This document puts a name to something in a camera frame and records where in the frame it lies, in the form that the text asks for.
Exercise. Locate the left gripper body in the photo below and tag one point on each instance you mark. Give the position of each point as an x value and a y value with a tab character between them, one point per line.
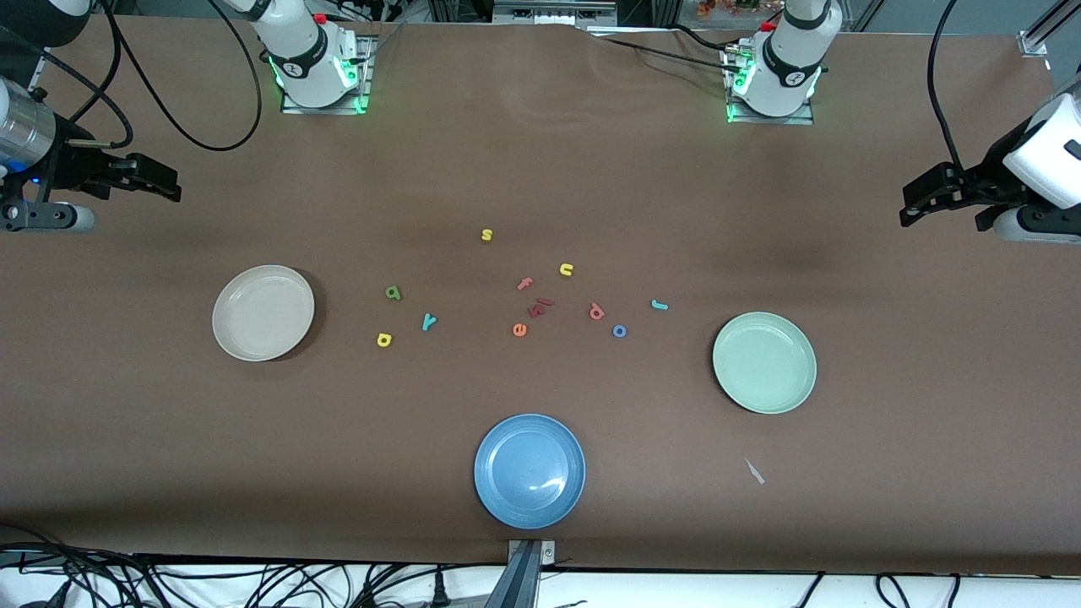
986	179

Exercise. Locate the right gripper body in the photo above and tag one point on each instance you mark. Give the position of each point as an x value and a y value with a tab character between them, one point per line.
74	165

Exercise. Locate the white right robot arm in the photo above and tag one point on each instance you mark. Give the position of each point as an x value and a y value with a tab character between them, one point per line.
308	63

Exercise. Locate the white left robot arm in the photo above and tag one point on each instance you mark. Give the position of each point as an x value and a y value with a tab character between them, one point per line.
790	59

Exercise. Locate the beige brown plate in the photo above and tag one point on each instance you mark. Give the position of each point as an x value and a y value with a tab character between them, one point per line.
263	317

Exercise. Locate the light green plate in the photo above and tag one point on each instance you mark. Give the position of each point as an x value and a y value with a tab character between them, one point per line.
764	367

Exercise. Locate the orange leaf decoration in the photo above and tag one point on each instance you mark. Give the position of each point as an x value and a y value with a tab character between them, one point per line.
726	7

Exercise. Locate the white paper scrap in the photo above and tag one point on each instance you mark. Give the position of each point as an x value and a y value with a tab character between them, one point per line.
754	471

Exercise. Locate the brown table cover sheet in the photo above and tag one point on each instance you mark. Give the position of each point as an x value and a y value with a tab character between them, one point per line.
540	152

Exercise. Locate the grey metal box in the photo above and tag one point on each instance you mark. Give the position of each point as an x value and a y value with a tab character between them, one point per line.
553	10

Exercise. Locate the blue plate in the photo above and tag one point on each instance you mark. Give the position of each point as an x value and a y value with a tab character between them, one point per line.
528	473

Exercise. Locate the black power plug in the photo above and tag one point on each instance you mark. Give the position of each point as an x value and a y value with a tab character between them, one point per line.
439	588

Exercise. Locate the long aluminium edge rail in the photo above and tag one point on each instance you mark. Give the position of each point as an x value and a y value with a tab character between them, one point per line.
36	78

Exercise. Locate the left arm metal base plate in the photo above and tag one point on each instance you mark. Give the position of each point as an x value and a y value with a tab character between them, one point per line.
768	121

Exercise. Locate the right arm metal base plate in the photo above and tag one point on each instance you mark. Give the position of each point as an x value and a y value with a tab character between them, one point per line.
321	111

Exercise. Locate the grey metal camera mount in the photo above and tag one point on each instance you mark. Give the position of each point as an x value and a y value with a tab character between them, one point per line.
524	583

